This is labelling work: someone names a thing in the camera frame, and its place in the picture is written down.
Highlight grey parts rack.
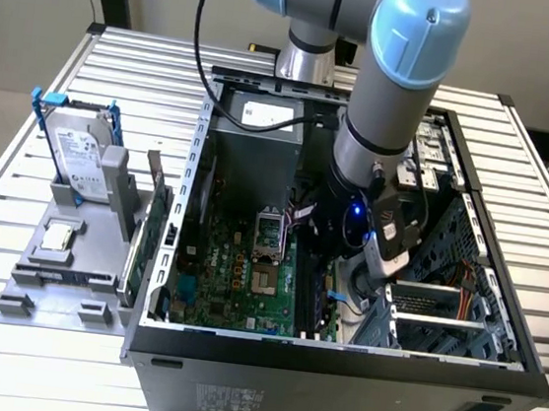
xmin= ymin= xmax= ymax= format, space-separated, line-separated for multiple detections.
xmin=0 ymin=133 xmax=182 ymax=343

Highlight orange yellow power wires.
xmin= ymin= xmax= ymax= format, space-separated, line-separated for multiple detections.
xmin=442 ymin=258 xmax=481 ymax=324

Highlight teal expansion slot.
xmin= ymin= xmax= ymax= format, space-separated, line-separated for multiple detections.
xmin=173 ymin=275 xmax=199 ymax=305

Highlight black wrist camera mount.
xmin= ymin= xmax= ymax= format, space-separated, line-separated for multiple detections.
xmin=366 ymin=179 xmax=431 ymax=266

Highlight CPU socket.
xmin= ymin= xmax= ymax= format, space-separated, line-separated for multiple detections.
xmin=247 ymin=259 xmax=283 ymax=300

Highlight grey power supply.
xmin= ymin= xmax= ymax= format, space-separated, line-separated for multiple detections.
xmin=199 ymin=87 xmax=309 ymax=219

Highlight thin locking lever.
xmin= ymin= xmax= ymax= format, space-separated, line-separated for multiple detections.
xmin=277 ymin=219 xmax=294 ymax=265

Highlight green graphics card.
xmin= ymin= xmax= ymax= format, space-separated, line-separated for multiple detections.
xmin=113 ymin=147 xmax=180 ymax=312

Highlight black RAM stick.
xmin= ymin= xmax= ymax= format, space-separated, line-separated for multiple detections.
xmin=304 ymin=256 xmax=334 ymax=336
xmin=23 ymin=263 xmax=109 ymax=286

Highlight black expansion slot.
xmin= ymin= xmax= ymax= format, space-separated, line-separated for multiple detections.
xmin=175 ymin=214 xmax=208 ymax=277

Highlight black camera cable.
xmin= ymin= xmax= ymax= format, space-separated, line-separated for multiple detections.
xmin=183 ymin=0 xmax=354 ymax=139

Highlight grey disk bay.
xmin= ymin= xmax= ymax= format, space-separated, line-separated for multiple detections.
xmin=350 ymin=273 xmax=516 ymax=365

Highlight green motherboard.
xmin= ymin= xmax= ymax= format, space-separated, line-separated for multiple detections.
xmin=169 ymin=204 xmax=353 ymax=344

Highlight black PC case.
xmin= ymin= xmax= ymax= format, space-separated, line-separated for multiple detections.
xmin=112 ymin=56 xmax=549 ymax=411

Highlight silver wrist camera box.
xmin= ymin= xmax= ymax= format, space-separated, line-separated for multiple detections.
xmin=359 ymin=229 xmax=414 ymax=282

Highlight yellow black connector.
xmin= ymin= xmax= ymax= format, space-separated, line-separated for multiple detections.
xmin=246 ymin=41 xmax=280 ymax=57

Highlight black RAM slot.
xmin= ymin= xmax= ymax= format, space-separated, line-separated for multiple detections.
xmin=288 ymin=247 xmax=312 ymax=336
xmin=294 ymin=255 xmax=317 ymax=337
xmin=300 ymin=261 xmax=321 ymax=338

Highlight metal socket cover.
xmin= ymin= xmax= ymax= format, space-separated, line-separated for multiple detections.
xmin=250 ymin=205 xmax=289 ymax=263

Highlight hard disk in blue carrier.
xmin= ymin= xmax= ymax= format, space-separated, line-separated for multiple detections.
xmin=18 ymin=86 xmax=130 ymax=211

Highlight grey metal drive cage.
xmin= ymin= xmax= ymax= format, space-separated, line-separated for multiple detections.
xmin=394 ymin=108 xmax=459 ymax=196

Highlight silver CPU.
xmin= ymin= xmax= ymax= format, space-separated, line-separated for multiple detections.
xmin=38 ymin=221 xmax=78 ymax=253

